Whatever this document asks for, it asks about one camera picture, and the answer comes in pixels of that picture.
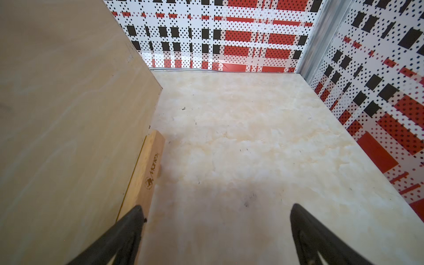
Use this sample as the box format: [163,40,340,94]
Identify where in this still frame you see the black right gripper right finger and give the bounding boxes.
[290,203,371,265]

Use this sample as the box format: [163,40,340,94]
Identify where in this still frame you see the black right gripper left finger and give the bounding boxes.
[69,205,146,265]

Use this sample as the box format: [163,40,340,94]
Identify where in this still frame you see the right plywood board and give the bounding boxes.
[1,1,162,265]

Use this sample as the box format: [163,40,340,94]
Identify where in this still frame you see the right wooden easel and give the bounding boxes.
[116,130,166,265]

